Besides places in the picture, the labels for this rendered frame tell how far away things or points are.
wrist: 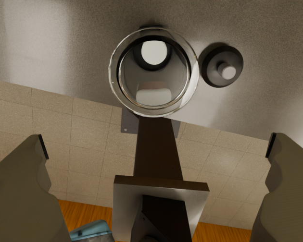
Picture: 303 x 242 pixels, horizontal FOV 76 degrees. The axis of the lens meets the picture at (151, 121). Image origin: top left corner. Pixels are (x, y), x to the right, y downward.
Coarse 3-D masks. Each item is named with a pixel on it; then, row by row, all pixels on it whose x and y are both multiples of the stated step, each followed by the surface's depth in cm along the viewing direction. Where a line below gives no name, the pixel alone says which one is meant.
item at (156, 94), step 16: (144, 32) 21; (160, 32) 21; (128, 48) 22; (176, 48) 30; (192, 48) 22; (112, 64) 22; (128, 64) 32; (176, 64) 33; (192, 64) 22; (112, 80) 23; (128, 80) 29; (144, 80) 35; (160, 80) 35; (176, 80) 29; (192, 80) 23; (128, 96) 25; (144, 96) 28; (160, 96) 29; (176, 96) 26; (144, 112) 25; (160, 112) 25
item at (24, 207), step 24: (24, 144) 10; (0, 168) 8; (24, 168) 8; (0, 192) 7; (24, 192) 7; (48, 192) 9; (0, 216) 6; (24, 216) 6; (48, 216) 6; (0, 240) 6; (24, 240) 6; (48, 240) 6
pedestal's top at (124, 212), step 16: (128, 176) 66; (128, 192) 64; (144, 192) 65; (160, 192) 65; (176, 192) 65; (192, 192) 65; (208, 192) 65; (128, 208) 68; (192, 208) 69; (112, 224) 73; (128, 224) 73; (192, 224) 73; (128, 240) 78
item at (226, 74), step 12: (216, 48) 41; (228, 48) 40; (204, 60) 42; (216, 60) 41; (228, 60) 41; (240, 60) 41; (204, 72) 42; (216, 72) 42; (228, 72) 39; (240, 72) 42; (216, 84) 43; (228, 84) 43
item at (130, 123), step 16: (128, 112) 153; (128, 128) 160; (144, 128) 107; (160, 128) 109; (176, 128) 160; (144, 144) 94; (160, 144) 95; (144, 160) 83; (160, 160) 85; (176, 160) 86; (144, 176) 75; (160, 176) 76; (176, 176) 77
